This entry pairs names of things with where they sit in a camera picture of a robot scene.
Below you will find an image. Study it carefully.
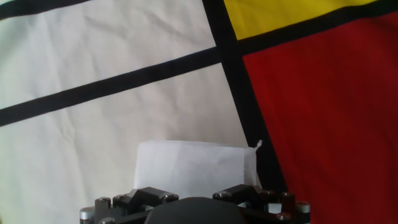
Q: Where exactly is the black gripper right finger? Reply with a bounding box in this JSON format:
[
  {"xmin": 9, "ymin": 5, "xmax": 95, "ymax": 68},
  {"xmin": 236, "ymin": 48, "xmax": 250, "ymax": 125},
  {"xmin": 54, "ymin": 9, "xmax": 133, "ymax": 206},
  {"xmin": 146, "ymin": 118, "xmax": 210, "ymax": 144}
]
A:
[{"xmin": 213, "ymin": 183, "xmax": 311, "ymax": 224}]

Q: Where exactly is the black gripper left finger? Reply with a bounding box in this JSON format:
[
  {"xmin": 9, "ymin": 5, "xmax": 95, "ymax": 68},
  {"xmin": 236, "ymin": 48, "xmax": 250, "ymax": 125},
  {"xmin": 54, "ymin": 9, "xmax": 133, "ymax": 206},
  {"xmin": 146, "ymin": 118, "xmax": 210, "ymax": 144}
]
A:
[{"xmin": 80, "ymin": 186, "xmax": 180, "ymax": 224}]

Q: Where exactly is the colour block patterned cloth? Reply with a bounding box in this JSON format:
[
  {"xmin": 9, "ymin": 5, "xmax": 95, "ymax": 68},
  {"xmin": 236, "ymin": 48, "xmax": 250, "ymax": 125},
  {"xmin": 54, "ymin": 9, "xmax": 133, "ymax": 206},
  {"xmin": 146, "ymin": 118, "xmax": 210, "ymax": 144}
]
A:
[{"xmin": 0, "ymin": 0, "xmax": 398, "ymax": 224}]

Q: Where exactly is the white toilet paper roll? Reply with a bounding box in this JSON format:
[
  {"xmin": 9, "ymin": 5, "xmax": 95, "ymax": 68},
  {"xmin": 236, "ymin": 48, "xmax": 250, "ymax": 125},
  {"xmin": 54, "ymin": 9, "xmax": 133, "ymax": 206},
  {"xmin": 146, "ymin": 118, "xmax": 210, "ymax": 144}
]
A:
[{"xmin": 133, "ymin": 139, "xmax": 264, "ymax": 200}]

